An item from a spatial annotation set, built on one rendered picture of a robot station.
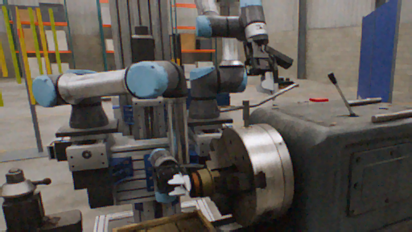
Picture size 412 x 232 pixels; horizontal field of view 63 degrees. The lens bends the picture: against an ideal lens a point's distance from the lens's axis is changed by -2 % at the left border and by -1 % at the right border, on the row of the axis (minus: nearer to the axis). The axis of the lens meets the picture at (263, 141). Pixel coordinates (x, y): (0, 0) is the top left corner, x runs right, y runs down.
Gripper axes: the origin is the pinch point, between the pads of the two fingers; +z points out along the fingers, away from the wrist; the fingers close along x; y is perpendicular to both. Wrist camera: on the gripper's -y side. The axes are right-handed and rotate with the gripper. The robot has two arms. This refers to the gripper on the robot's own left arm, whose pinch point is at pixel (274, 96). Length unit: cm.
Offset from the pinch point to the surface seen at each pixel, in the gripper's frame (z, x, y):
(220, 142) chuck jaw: 11.8, -7.7, 19.1
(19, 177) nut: 14, -8, 73
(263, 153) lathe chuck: 19.0, 9.7, 13.3
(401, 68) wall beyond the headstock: -259, -690, -956
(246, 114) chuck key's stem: 6.1, 3.9, 13.4
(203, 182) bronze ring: 23.7, -1.0, 28.6
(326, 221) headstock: 42.1, 10.3, -2.5
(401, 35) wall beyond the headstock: -368, -653, -955
